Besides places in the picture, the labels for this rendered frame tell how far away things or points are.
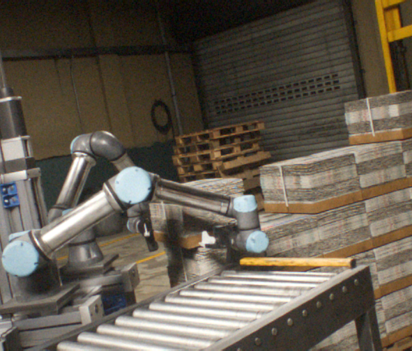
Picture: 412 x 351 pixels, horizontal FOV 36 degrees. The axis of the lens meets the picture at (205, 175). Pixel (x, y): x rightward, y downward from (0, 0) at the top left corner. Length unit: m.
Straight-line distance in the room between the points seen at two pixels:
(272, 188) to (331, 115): 7.33
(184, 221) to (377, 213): 0.99
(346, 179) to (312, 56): 7.56
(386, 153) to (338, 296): 1.40
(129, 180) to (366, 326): 0.84
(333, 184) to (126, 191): 1.14
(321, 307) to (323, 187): 1.17
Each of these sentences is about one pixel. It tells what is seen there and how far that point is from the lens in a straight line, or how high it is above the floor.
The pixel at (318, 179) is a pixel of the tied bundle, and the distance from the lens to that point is 2.79.
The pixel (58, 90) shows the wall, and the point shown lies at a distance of 10.14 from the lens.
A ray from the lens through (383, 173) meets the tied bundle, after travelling 3.04.
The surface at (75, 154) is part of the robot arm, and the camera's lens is 2.92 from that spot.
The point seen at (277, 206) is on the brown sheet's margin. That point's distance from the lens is 2.97.
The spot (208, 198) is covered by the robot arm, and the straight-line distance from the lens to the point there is 2.19.
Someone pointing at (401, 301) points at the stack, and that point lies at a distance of 3.15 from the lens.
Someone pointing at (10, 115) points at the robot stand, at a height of 1.46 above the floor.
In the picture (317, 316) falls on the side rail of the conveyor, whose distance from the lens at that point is 1.68.
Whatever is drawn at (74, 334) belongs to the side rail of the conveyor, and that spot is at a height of 0.80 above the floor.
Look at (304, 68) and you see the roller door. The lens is 10.46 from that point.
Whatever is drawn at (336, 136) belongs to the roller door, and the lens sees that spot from 10.26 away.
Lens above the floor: 1.27
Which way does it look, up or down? 4 degrees down
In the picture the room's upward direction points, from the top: 11 degrees counter-clockwise
